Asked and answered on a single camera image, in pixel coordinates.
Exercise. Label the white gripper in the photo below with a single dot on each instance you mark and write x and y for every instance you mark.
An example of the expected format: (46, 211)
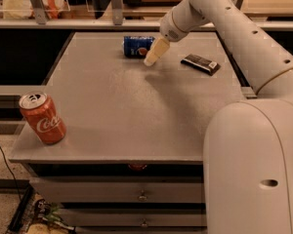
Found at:
(168, 28)

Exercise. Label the blue pepsi can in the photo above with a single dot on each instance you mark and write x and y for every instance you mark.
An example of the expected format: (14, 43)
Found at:
(136, 46)

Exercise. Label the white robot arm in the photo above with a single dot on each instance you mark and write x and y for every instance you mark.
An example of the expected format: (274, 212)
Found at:
(248, 145)

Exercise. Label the red coke can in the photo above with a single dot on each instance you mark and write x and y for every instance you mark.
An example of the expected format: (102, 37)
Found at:
(39, 110)

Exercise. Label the black snack bar wrapper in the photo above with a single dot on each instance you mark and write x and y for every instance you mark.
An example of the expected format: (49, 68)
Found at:
(205, 65)

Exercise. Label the grey drawer cabinet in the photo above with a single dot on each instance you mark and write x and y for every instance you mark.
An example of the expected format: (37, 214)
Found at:
(118, 111)

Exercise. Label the red object inside cabinet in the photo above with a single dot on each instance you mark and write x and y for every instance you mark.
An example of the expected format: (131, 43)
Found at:
(137, 167)

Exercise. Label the upper grey drawer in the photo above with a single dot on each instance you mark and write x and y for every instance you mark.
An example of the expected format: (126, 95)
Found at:
(103, 190)

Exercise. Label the grey drawer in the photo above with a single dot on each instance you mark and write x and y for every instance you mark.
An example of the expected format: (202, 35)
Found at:
(103, 190)
(134, 217)

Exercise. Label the white plastic bag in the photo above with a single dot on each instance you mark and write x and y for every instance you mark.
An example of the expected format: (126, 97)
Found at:
(22, 9)

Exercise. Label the lower grey drawer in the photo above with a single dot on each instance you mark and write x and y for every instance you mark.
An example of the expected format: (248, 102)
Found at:
(134, 217)

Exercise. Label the snack bags on floor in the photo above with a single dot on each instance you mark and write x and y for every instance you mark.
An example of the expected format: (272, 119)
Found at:
(46, 220)

